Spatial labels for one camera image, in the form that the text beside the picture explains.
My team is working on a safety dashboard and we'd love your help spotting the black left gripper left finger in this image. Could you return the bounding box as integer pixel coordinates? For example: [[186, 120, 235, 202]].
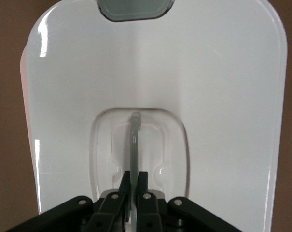
[[5, 170, 132, 232]]

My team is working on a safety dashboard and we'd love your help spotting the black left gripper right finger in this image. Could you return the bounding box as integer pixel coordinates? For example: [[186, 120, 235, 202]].
[[136, 171, 239, 232]]

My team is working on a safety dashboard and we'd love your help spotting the white box lid with handle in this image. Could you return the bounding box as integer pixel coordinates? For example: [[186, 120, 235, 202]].
[[26, 0, 288, 232]]

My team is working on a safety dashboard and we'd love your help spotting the white storage box body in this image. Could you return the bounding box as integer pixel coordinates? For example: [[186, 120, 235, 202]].
[[19, 47, 40, 216]]

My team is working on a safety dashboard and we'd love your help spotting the grey box latch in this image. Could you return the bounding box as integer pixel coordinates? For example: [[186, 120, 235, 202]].
[[97, 0, 175, 22]]

